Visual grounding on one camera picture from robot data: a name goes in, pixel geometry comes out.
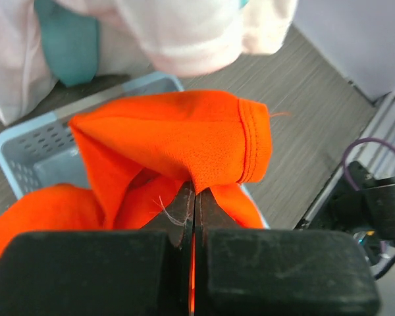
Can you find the teal t shirt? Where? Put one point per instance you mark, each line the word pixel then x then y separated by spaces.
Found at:
pixel 70 43

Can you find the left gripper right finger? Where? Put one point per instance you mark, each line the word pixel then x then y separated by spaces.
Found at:
pixel 243 271

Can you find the light blue plastic basket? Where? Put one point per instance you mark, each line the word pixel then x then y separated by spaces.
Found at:
pixel 36 154

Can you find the orange t shirt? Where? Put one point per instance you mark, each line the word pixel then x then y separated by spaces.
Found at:
pixel 53 209

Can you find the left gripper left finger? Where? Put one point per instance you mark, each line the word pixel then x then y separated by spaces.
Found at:
pixel 125 272

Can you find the white t shirt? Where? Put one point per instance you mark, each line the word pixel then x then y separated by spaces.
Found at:
pixel 187 38

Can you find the white shirt on pink hanger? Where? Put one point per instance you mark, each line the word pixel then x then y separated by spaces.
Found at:
pixel 25 78

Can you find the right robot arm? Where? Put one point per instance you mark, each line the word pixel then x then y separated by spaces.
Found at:
pixel 367 214

